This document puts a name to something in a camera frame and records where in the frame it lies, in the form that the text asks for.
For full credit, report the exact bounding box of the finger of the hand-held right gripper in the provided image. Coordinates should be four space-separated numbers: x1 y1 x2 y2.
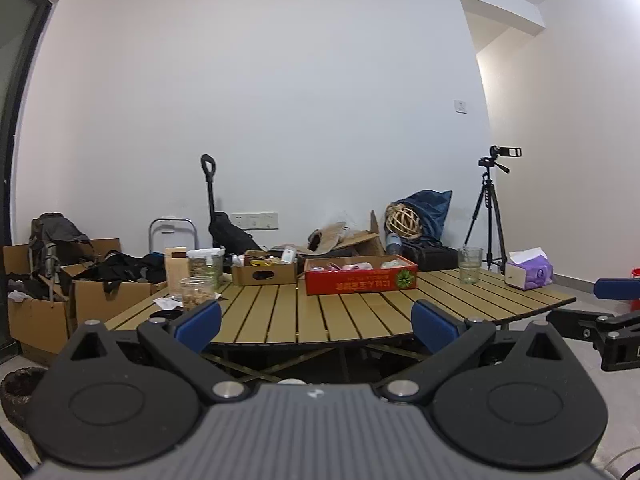
546 309 640 342
594 278 640 300

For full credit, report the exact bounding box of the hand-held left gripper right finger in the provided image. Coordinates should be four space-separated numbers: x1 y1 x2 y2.
385 300 576 405

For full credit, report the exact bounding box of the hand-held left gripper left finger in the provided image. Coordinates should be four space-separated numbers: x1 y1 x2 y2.
65 300 251 403

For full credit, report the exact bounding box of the red cardboard box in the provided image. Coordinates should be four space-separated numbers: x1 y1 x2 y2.
303 254 419 295

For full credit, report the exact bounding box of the clear snack jar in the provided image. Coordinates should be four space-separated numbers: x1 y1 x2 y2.
179 276 220 311

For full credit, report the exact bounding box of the beige wooden box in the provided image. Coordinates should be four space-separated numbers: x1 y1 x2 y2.
165 247 190 295

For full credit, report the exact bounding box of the clear plastic container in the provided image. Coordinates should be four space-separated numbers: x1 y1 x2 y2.
187 249 225 289

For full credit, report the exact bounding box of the purple tissue box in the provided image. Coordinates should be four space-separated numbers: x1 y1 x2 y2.
504 247 554 291

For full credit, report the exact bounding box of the clear drinking glass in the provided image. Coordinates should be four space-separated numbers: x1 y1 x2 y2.
457 246 484 285

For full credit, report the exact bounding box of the black case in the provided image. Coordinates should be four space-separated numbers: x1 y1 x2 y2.
402 239 459 272

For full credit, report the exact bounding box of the small brown cardboard box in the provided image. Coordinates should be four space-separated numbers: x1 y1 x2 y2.
230 250 299 286

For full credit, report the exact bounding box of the black clothing pile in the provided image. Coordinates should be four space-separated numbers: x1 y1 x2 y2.
74 251 169 284

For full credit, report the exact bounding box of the black trolley bag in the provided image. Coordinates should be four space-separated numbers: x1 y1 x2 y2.
208 212 269 251

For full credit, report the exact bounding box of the metal folding stool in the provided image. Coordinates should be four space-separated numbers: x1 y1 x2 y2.
148 217 199 256

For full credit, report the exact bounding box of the flattened brown cardboard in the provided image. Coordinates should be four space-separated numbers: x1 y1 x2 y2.
269 209 386 259

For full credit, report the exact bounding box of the woven rattan ball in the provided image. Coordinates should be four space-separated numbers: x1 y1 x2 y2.
384 202 422 237

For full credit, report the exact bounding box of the dark blue bag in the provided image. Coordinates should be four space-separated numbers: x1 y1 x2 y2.
392 189 453 244

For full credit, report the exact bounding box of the black tripod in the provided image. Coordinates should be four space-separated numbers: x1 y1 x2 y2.
463 157 507 274

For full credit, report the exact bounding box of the large open cardboard box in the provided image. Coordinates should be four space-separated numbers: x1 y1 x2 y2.
2 238 121 356

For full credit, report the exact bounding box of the dark grey backpack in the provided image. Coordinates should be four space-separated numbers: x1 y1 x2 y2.
28 213 94 281

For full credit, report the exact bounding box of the trash bin with black liner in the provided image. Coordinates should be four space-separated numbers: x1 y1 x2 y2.
0 367 49 434

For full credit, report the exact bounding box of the black framed glass door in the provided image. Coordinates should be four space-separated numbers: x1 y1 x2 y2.
0 0 54 351

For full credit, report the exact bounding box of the white wall outlet strip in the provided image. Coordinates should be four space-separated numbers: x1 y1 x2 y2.
230 211 280 230

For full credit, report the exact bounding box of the black trolley handle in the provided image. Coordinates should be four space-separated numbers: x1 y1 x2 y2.
200 153 221 249

